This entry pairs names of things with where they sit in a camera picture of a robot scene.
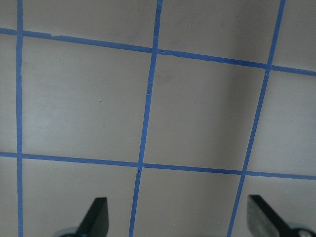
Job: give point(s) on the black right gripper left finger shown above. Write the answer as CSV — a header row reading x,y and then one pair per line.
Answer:
x,y
96,221

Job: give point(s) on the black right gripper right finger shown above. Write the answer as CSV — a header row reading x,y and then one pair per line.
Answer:
x,y
263,221

